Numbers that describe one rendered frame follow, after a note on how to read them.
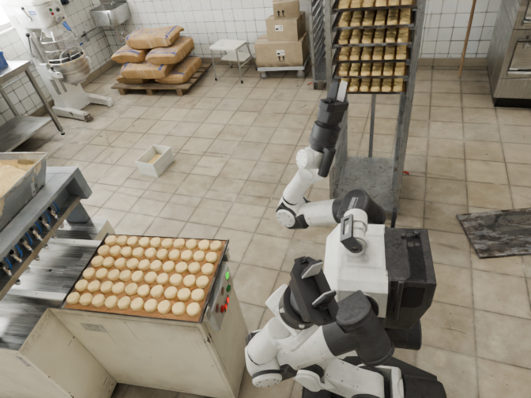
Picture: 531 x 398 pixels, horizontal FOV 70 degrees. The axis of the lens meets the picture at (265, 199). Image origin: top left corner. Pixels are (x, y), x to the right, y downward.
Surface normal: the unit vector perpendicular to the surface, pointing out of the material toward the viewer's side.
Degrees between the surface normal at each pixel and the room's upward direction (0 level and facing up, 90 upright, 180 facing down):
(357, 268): 0
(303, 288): 24
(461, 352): 0
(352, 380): 33
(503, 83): 92
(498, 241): 0
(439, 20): 90
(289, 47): 88
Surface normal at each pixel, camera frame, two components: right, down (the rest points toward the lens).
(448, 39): -0.32, 0.66
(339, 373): 0.42, -0.61
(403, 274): -0.14, -0.75
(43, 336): 0.97, 0.03
